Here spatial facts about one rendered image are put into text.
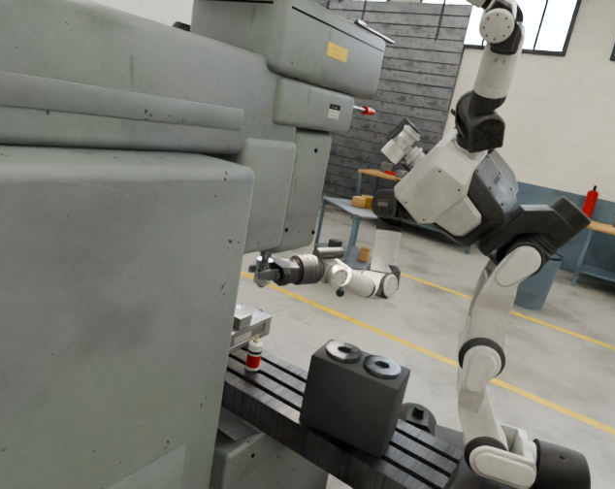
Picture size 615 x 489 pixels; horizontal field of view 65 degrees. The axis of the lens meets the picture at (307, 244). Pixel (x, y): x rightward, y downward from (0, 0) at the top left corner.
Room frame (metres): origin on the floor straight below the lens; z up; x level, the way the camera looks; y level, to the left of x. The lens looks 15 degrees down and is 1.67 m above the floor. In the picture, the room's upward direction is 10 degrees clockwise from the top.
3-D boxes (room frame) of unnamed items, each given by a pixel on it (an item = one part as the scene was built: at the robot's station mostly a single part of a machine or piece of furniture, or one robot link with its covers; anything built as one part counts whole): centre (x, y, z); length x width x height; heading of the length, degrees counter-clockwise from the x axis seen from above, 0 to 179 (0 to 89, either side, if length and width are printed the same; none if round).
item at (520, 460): (1.45, -0.78, 0.68); 0.21 x 0.20 x 0.13; 77
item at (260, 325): (1.38, 0.22, 0.98); 0.35 x 0.15 x 0.11; 151
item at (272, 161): (1.11, 0.21, 1.47); 0.24 x 0.19 x 0.26; 59
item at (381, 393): (1.07, -0.18, 1.03); 0.22 x 0.12 x 0.20; 66
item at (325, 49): (1.27, 0.12, 1.81); 0.47 x 0.26 x 0.16; 149
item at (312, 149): (1.28, 0.11, 1.47); 0.21 x 0.19 x 0.32; 59
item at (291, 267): (1.33, 0.04, 1.22); 0.13 x 0.12 x 0.10; 37
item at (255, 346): (1.26, 0.09, 0.98); 0.04 x 0.04 x 0.11
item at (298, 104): (1.24, 0.13, 1.68); 0.34 x 0.24 x 0.10; 149
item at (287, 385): (1.28, 0.11, 0.89); 1.24 x 0.23 x 0.08; 59
